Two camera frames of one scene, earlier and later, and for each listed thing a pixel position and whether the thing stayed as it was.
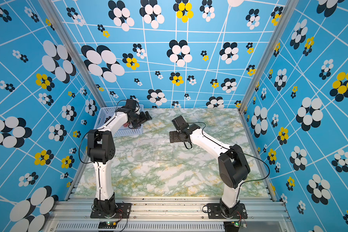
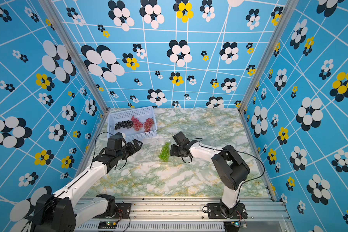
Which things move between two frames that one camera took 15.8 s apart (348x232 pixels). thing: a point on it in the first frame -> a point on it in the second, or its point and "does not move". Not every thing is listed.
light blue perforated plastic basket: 104,114 -> 134,123
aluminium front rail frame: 169,214 does not move
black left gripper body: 138,119 -> 125,151
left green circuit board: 107,224 does not move
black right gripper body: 177,136 -> 176,151
